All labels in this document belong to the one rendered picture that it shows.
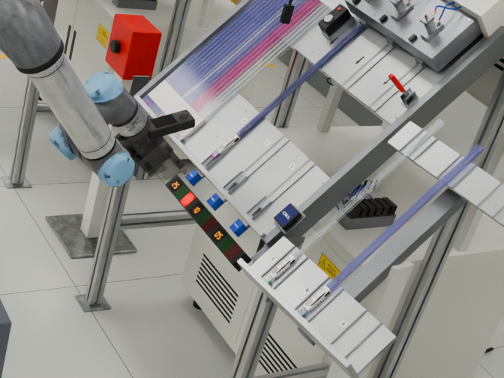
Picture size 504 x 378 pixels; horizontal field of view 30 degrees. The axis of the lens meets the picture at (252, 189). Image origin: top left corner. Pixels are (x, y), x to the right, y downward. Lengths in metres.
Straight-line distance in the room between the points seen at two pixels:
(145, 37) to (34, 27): 1.20
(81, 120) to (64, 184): 1.71
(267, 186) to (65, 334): 0.92
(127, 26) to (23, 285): 0.85
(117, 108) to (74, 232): 1.26
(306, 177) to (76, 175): 1.62
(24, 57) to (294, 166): 0.73
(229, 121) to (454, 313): 0.85
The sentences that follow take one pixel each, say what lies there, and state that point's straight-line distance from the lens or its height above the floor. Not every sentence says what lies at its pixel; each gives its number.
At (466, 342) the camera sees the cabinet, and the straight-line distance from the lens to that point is 2.83.
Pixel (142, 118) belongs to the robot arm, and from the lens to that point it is 2.08.
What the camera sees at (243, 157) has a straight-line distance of 2.23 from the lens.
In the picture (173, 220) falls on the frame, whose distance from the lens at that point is 2.87.
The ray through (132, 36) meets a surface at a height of 0.76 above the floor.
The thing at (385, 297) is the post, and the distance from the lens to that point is 1.97.
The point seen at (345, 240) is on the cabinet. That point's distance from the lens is 2.37.
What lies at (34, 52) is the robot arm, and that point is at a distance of 1.69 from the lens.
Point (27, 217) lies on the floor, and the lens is 3.29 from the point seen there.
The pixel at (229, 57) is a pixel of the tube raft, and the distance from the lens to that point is 2.46.
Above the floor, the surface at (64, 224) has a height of 0.01.
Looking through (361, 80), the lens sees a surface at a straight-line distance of 2.23.
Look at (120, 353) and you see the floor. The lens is 2.78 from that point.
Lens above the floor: 1.74
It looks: 27 degrees down
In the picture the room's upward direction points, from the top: 17 degrees clockwise
